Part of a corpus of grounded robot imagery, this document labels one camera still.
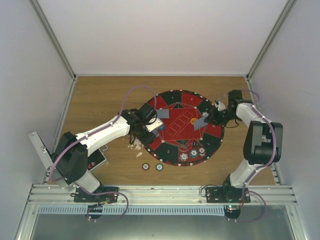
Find red black chip stack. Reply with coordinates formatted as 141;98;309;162
142;163;150;171

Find slotted grey cable duct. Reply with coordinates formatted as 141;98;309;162
37;204;225;216

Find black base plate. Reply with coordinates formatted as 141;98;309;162
203;186;251;204
70;186;119;204

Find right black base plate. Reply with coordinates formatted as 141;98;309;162
203;186;251;204

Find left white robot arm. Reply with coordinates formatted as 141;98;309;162
49;103;163;202

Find red chips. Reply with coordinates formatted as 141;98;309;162
198;147;206;155

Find dealt blue playing card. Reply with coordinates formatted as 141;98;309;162
193;116;208;131

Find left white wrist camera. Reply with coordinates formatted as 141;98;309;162
146;118;163;132

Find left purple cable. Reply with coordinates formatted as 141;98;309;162
48;85;158;193

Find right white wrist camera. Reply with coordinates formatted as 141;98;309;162
214;100;226;112

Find white plastic wrap scraps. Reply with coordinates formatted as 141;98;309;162
126;135;143;158

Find round red black poker mat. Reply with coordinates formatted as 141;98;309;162
144;90;225;167

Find teal blue chip stack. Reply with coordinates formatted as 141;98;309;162
155;163;164;171

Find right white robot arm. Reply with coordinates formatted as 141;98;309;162
204;90;283;203

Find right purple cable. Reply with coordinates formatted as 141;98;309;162
213;88;278;223

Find orange big blind button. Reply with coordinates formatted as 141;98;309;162
190;118;197;125

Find purple cable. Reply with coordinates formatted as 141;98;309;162
213;88;278;223
48;85;158;193

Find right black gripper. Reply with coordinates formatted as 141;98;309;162
204;107;238;127

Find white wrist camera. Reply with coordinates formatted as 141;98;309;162
214;100;226;112
146;118;163;132

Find teal chips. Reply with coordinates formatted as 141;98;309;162
189;149;199;159

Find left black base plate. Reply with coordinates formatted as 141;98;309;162
70;186;119;204

